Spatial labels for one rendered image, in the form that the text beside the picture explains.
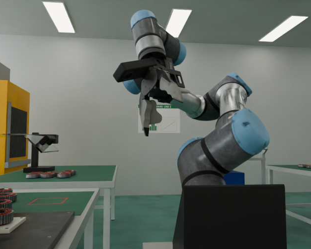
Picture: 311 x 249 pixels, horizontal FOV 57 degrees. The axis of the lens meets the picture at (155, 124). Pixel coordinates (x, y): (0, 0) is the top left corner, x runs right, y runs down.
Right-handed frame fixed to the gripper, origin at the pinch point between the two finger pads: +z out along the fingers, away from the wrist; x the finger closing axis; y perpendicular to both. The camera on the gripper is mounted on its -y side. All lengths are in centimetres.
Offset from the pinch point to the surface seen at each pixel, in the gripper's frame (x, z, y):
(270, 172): 188, -77, 326
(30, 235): 48, 12, -18
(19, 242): 44, 15, -21
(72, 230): 53, 11, -4
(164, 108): 355, -294, 307
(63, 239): 46.9, 14.4, -8.6
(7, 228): 54, 8, -23
